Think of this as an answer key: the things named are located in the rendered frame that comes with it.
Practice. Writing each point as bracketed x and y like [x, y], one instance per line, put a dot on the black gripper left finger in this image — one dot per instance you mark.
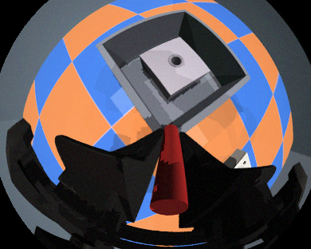
[128, 170]

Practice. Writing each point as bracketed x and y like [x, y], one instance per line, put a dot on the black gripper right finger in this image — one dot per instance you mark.
[209, 181]

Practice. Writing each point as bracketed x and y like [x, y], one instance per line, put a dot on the red peg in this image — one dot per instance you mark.
[169, 195]

